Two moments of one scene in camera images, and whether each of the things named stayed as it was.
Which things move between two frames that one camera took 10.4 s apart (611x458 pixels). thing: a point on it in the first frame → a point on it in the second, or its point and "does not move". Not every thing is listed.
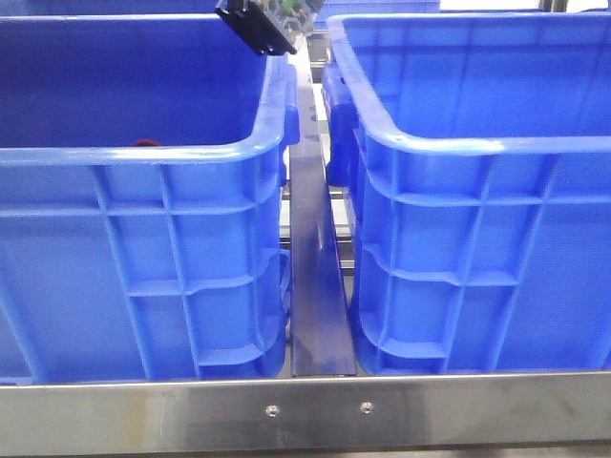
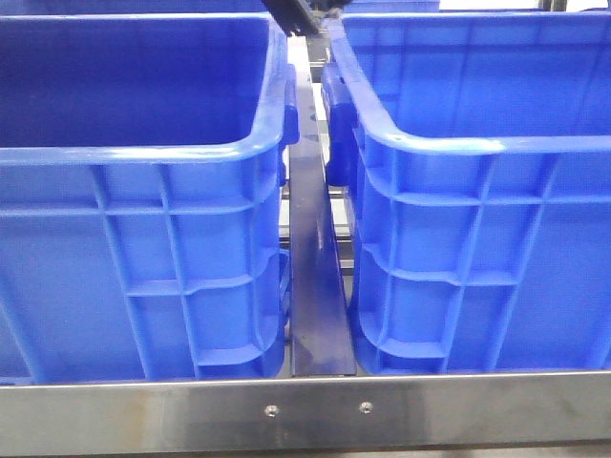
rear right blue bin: x=333 y=8 does not move
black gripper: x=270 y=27 → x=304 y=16
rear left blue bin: x=40 y=7 does not move
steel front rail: x=550 y=408 does not move
